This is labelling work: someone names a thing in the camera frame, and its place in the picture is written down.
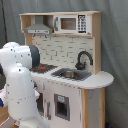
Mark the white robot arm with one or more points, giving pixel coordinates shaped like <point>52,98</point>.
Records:
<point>15,63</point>

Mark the wooden toy kitchen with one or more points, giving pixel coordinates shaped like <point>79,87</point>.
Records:
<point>61,50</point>

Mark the grey toy sink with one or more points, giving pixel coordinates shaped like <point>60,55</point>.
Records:
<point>72,74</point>

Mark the black toy faucet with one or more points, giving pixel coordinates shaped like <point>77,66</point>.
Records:
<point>81,60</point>

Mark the black toy stovetop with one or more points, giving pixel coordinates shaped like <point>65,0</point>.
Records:
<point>43,68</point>

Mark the white fridge door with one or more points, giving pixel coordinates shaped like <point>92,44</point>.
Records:
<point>74,95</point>

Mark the grey ice dispenser panel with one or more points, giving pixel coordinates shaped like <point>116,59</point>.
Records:
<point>62,107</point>

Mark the white toy microwave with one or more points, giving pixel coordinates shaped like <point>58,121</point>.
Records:
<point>76,24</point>

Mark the grey range hood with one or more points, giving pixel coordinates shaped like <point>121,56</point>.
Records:
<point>39,25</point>

